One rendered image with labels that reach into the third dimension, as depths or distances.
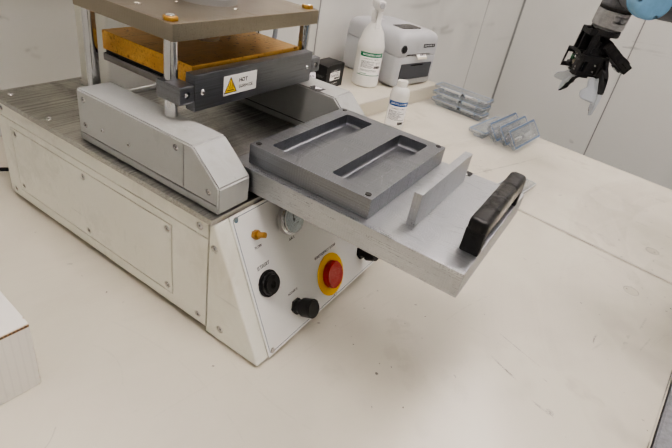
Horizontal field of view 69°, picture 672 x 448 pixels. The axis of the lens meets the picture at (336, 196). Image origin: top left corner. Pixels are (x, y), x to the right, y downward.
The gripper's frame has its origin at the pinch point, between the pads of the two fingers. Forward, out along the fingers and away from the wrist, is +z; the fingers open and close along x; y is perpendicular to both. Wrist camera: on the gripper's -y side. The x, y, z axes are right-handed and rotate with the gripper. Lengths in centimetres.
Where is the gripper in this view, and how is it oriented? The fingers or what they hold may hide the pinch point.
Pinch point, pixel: (575, 103)
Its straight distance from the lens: 148.4
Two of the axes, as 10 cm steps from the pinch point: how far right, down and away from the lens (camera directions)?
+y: -9.7, -0.5, -2.4
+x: 1.6, 6.0, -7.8
